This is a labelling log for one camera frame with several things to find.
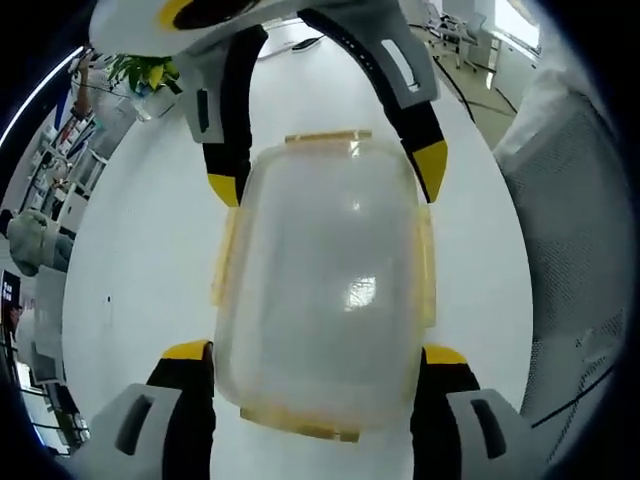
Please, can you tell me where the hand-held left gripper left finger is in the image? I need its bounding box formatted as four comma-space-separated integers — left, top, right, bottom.
82, 339, 217, 480

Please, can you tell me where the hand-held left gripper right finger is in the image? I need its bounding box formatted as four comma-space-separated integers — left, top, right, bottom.
409, 343, 551, 480

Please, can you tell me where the clear container with yellow plastic buckle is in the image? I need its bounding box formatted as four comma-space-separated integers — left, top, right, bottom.
208, 128, 437, 444

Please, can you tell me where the green leafy plant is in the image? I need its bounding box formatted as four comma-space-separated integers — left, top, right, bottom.
106, 53, 183, 97

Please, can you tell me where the white plant pot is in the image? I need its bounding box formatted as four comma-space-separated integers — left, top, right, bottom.
130, 84, 178, 124

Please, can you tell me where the white office chair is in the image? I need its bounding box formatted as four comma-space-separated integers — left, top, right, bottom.
439, 9, 502, 76

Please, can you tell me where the grey desk partition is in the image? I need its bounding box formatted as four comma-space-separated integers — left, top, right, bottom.
30, 263, 67, 384

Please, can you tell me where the white storage shelf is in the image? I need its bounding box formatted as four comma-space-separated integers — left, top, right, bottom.
19, 117, 112, 214

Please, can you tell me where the dark computer monitor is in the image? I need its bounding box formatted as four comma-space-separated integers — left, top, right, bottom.
0, 268, 24, 344

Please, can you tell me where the grey mesh chair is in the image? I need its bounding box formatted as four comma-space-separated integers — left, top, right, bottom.
492, 64, 634, 466

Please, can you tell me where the black floor cable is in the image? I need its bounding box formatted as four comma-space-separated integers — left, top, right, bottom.
428, 49, 522, 121

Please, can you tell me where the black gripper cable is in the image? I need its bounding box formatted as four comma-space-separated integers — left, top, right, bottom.
529, 365, 616, 431

